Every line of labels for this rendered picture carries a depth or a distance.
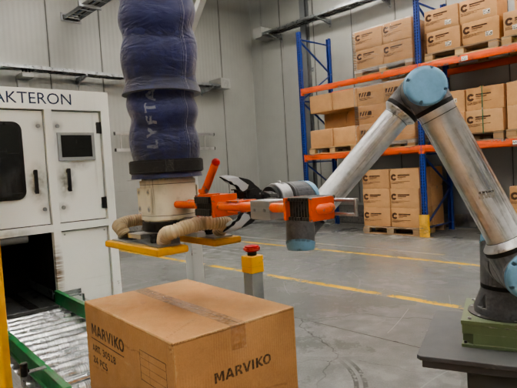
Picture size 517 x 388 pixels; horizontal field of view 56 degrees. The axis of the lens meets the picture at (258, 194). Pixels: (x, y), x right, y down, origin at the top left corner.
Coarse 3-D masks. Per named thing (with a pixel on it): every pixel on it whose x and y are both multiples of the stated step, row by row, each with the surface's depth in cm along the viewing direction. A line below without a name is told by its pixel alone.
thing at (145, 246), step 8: (128, 232) 150; (112, 240) 155; (120, 240) 150; (128, 240) 149; (136, 240) 148; (144, 240) 147; (152, 240) 139; (120, 248) 147; (128, 248) 143; (136, 248) 139; (144, 248) 136; (152, 248) 134; (160, 248) 133; (168, 248) 133; (176, 248) 134; (184, 248) 136; (160, 256) 131
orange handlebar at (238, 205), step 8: (192, 200) 144; (232, 200) 123; (240, 200) 122; (248, 200) 123; (184, 208) 141; (192, 208) 137; (224, 208) 125; (232, 208) 122; (240, 208) 120; (248, 208) 118; (272, 208) 111; (280, 208) 109; (320, 208) 101; (328, 208) 101
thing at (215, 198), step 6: (198, 198) 130; (204, 198) 128; (210, 198) 127; (216, 198) 128; (222, 198) 129; (228, 198) 130; (234, 198) 132; (198, 204) 132; (204, 204) 130; (210, 204) 128; (198, 210) 131; (204, 210) 129; (210, 210) 127; (216, 210) 128; (222, 210) 129; (228, 210) 130; (216, 216) 128
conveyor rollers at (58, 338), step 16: (16, 320) 292; (32, 320) 290; (48, 320) 287; (64, 320) 284; (80, 320) 281; (16, 336) 259; (32, 336) 257; (48, 336) 254; (64, 336) 257; (80, 336) 254; (48, 352) 235; (64, 352) 231; (80, 352) 228; (16, 368) 218; (64, 368) 213; (80, 368) 210; (32, 384) 197; (80, 384) 192
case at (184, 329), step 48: (144, 288) 176; (192, 288) 172; (96, 336) 156; (144, 336) 128; (192, 336) 121; (240, 336) 129; (288, 336) 140; (96, 384) 160; (144, 384) 131; (192, 384) 120; (240, 384) 129; (288, 384) 140
